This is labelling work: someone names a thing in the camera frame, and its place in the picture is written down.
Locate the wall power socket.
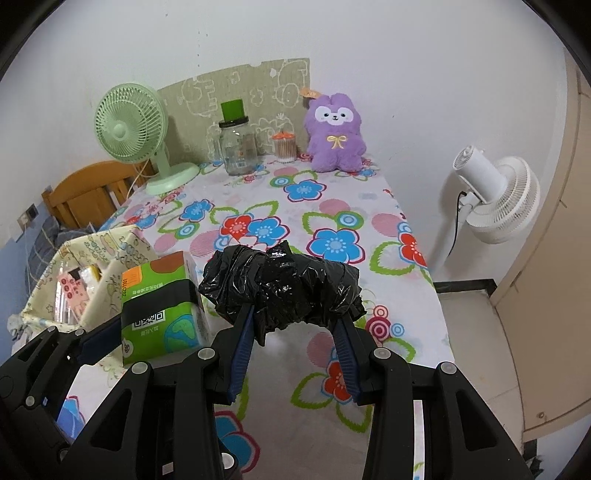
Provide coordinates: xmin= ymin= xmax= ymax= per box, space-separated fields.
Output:
xmin=17 ymin=204 xmax=39 ymax=231

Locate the green orange tissue pack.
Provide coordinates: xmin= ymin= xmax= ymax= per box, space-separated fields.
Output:
xmin=121 ymin=251 xmax=211 ymax=367

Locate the beige door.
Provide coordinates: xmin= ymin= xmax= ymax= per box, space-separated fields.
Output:
xmin=492 ymin=55 xmax=590 ymax=441

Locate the pink paper packet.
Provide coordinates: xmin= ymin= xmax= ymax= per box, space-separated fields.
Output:
xmin=55 ymin=268 xmax=89 ymax=324

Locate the grey plaid pillow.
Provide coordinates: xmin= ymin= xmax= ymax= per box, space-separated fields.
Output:
xmin=25 ymin=216 xmax=79 ymax=281

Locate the white crumpled cloth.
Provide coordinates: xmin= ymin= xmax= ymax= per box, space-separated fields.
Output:
xmin=7 ymin=314 xmax=33 ymax=354

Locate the black plastic bag bundle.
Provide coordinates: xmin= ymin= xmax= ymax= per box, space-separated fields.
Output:
xmin=198 ymin=241 xmax=366 ymax=345

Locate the wooden bed headboard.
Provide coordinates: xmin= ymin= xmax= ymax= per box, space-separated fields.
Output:
xmin=41 ymin=161 xmax=154 ymax=229

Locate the floral tablecloth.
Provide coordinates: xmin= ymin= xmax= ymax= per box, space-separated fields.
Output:
xmin=55 ymin=154 xmax=454 ymax=480

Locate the green patterned board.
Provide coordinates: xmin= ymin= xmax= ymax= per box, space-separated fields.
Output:
xmin=158 ymin=58 xmax=311 ymax=164

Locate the toothpick jar orange lid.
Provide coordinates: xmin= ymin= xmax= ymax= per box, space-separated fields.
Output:
xmin=271 ymin=131 xmax=297 ymax=163

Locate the yellow cartoon tissue pack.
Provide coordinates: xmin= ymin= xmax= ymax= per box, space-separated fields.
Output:
xmin=79 ymin=265 xmax=102 ymax=289

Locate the white standing fan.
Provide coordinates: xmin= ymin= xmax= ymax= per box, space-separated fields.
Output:
xmin=429 ymin=145 xmax=541 ymax=272

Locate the glass jar with green lid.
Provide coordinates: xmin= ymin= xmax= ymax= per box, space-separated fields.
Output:
xmin=218 ymin=99 xmax=259 ymax=176

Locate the purple plush bunny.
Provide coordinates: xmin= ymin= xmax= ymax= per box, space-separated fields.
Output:
xmin=301 ymin=89 xmax=367 ymax=173

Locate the yellow fabric storage box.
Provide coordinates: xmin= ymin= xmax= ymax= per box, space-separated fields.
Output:
xmin=16 ymin=225 xmax=157 ymax=347

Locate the green desk fan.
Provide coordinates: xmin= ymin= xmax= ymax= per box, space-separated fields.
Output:
xmin=94 ymin=82 xmax=199 ymax=196

